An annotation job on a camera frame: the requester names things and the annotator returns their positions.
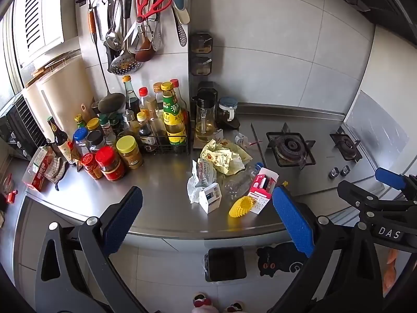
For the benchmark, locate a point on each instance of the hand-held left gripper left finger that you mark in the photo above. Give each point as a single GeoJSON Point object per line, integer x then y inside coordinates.
{"type": "Point", "coordinates": [125, 221]}

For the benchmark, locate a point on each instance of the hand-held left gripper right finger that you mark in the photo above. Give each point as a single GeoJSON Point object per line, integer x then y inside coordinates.
{"type": "Point", "coordinates": [293, 221]}

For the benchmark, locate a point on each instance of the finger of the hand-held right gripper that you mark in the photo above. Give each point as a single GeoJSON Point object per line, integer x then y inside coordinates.
{"type": "Point", "coordinates": [358, 197]}
{"type": "Point", "coordinates": [387, 176]}

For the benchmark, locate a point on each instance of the red and white carton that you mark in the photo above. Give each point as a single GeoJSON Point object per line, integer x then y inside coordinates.
{"type": "Point", "coordinates": [260, 192]}

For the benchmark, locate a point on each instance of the clear plastic bottle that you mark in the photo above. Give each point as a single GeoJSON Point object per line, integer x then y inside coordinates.
{"type": "Point", "coordinates": [241, 181]}

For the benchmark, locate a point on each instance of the black trash bin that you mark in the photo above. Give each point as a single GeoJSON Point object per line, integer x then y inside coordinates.
{"type": "Point", "coordinates": [226, 264]}

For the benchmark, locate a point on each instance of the small white carton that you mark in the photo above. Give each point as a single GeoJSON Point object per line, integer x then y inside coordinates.
{"type": "Point", "coordinates": [210, 199]}

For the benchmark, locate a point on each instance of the white printed plastic wrapper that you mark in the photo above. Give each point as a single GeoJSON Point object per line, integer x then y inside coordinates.
{"type": "Point", "coordinates": [202, 172]}

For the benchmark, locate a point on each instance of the yellow printed plastic bag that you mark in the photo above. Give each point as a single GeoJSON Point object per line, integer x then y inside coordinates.
{"type": "Point", "coordinates": [224, 158]}

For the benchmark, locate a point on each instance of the clear wrapper with red strip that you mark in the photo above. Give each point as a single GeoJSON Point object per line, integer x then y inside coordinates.
{"type": "Point", "coordinates": [242, 138]}

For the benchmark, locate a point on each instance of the metal stove knob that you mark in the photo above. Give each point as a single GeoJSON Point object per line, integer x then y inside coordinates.
{"type": "Point", "coordinates": [345, 170]}
{"type": "Point", "coordinates": [333, 173]}

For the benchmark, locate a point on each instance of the black cat sticker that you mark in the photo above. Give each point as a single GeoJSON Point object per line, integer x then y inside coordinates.
{"type": "Point", "coordinates": [280, 260]}

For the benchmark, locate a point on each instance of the steel hob plate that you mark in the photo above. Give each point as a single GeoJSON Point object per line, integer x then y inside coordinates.
{"type": "Point", "coordinates": [322, 176]}

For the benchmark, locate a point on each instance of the aluminium foil splash guard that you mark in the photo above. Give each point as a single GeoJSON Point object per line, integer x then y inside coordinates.
{"type": "Point", "coordinates": [374, 127]}

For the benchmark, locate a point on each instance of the small gas burner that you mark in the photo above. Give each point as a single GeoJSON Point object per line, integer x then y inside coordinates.
{"type": "Point", "coordinates": [345, 143]}

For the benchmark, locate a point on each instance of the large red lid jar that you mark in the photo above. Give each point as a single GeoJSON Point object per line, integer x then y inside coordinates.
{"type": "Point", "coordinates": [110, 166]}

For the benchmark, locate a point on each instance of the small red lid jar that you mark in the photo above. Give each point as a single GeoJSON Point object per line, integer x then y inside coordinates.
{"type": "Point", "coordinates": [92, 166]}

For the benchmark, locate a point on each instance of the large gas burner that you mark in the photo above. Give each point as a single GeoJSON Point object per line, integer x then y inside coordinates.
{"type": "Point", "coordinates": [290, 148]}

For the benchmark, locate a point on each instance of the grey base cabinet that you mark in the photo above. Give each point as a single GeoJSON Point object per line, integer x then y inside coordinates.
{"type": "Point", "coordinates": [49, 215]}

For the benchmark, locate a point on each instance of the clipped snack bag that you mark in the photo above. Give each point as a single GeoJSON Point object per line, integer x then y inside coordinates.
{"type": "Point", "coordinates": [56, 172]}

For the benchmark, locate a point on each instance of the small red label bottle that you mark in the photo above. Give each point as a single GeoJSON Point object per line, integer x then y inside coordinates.
{"type": "Point", "coordinates": [73, 153]}

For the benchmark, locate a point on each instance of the black lid jar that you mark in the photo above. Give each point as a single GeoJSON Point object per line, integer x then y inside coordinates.
{"type": "Point", "coordinates": [95, 140]}

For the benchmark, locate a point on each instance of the blue lid bottle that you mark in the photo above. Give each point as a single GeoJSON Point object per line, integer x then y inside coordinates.
{"type": "Point", "coordinates": [80, 140]}

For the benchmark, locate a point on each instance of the small yellow cap sauce bottle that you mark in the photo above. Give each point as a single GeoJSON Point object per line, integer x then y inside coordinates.
{"type": "Point", "coordinates": [146, 130]}

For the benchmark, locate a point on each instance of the green lid spice jar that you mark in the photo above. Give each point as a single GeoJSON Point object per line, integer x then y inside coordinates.
{"type": "Point", "coordinates": [105, 125]}

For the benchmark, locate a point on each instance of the red and white food box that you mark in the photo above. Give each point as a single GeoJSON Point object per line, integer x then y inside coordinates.
{"type": "Point", "coordinates": [39, 169]}

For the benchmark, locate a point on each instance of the metal cap shaker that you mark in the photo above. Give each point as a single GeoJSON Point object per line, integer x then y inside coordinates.
{"type": "Point", "coordinates": [128, 120]}

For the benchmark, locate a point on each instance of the small yellow lid jar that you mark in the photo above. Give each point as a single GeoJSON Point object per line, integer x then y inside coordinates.
{"type": "Point", "coordinates": [93, 124]}

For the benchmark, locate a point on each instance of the red patterned slipper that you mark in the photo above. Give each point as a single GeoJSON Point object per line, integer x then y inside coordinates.
{"type": "Point", "coordinates": [235, 307]}
{"type": "Point", "coordinates": [202, 301]}

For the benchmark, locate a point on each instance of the dark vinegar bottle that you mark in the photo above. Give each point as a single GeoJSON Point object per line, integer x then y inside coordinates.
{"type": "Point", "coordinates": [58, 138]}

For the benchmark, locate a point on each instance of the small green yellow cap bottle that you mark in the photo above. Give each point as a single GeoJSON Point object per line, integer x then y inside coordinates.
{"type": "Point", "coordinates": [79, 120]}

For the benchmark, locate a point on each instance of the yellow green label bottle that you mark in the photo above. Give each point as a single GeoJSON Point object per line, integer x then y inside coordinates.
{"type": "Point", "coordinates": [174, 120]}

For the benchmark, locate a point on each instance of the brown triangular coaster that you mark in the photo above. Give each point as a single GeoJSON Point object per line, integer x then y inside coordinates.
{"type": "Point", "coordinates": [233, 124]}

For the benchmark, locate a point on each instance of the clear copper foil sachet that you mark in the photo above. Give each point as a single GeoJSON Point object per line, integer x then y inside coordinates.
{"type": "Point", "coordinates": [218, 135]}

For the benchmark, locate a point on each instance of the small red toy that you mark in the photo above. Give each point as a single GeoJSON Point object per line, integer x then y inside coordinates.
{"type": "Point", "coordinates": [12, 196]}

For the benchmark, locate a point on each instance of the red cap clear bottle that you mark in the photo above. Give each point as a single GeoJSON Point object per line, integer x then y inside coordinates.
{"type": "Point", "coordinates": [147, 102]}

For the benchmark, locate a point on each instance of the tall dark glass bottle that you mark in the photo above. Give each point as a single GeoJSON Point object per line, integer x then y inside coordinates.
{"type": "Point", "coordinates": [131, 96]}

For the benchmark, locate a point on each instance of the orange cap bottle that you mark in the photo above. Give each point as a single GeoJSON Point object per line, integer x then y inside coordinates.
{"type": "Point", "coordinates": [158, 96]}

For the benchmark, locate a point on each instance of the glass jar blue lid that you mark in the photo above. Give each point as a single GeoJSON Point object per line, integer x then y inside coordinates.
{"type": "Point", "coordinates": [228, 109]}

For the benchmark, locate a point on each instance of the glass oil dispenser black lid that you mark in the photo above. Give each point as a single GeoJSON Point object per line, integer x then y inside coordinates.
{"type": "Point", "coordinates": [205, 117]}

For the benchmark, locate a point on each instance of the black countertop oven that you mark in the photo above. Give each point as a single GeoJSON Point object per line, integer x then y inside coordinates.
{"type": "Point", "coordinates": [22, 120]}

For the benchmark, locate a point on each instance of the white cutting board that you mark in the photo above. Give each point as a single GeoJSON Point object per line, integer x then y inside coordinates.
{"type": "Point", "coordinates": [65, 81]}

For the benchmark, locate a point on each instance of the metal slotted skimmer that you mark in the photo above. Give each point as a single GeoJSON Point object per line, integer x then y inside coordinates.
{"type": "Point", "coordinates": [125, 63]}

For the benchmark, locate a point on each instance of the brown scoop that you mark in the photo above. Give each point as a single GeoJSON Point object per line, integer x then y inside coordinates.
{"type": "Point", "coordinates": [143, 52]}

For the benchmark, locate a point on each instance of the slotted metal spoon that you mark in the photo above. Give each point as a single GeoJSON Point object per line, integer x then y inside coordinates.
{"type": "Point", "coordinates": [157, 40]}
{"type": "Point", "coordinates": [182, 36]}

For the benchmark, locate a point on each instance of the red kitchen scissors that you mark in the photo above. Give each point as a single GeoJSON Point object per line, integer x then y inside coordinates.
{"type": "Point", "coordinates": [140, 18]}

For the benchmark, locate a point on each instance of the white louvred shutter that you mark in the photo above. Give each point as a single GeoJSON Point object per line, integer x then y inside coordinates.
{"type": "Point", "coordinates": [35, 13]}

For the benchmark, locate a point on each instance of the dark wall spice box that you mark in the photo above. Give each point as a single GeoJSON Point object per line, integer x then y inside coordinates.
{"type": "Point", "coordinates": [201, 65]}
{"type": "Point", "coordinates": [200, 43]}
{"type": "Point", "coordinates": [207, 85]}

